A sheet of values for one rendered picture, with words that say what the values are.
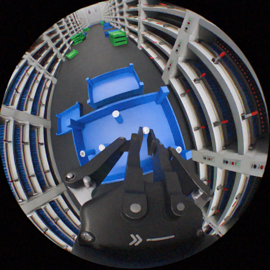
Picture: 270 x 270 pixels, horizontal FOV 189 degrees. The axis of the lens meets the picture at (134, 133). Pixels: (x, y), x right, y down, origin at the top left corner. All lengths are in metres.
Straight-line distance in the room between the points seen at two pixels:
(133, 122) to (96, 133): 0.12
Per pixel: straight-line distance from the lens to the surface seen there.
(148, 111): 0.27
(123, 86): 0.53
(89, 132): 0.29
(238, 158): 0.50
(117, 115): 0.20
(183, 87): 0.72
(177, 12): 0.70
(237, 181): 0.58
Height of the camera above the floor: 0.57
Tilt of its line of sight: 84 degrees down
